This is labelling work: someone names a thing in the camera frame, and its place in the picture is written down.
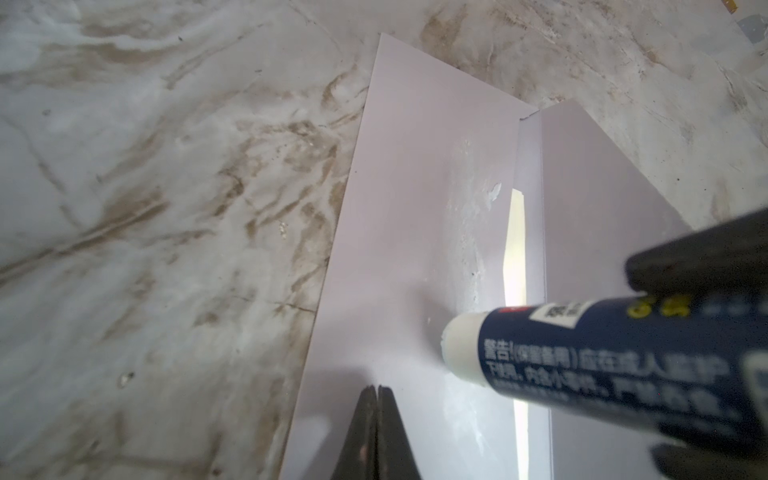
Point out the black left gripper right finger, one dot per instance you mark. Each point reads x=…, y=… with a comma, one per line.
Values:
x=394, y=456

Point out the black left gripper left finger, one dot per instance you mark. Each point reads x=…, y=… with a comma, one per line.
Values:
x=358, y=457

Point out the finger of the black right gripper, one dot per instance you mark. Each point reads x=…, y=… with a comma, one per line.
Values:
x=686, y=463
x=728, y=256

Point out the blue glue stick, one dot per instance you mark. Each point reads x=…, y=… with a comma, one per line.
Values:
x=690, y=367

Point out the lavender envelope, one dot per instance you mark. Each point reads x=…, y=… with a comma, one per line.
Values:
x=462, y=198

